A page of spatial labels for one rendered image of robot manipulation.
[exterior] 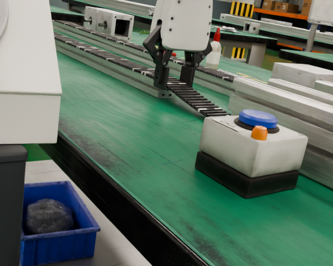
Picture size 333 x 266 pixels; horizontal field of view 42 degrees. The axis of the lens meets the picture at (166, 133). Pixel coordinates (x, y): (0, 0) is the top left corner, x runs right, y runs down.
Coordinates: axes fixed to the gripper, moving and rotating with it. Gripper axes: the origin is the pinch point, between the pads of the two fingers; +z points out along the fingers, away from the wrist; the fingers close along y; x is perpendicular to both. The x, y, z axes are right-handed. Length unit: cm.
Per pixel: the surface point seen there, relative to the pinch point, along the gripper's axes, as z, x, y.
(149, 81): 1.7, -4.4, 2.1
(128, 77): 2.9, -12.4, 1.4
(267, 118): -3.4, 32.2, 13.3
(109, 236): 60, -40, -17
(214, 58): 0.7, -29.7, -37.5
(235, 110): -0.3, 20.3, 5.0
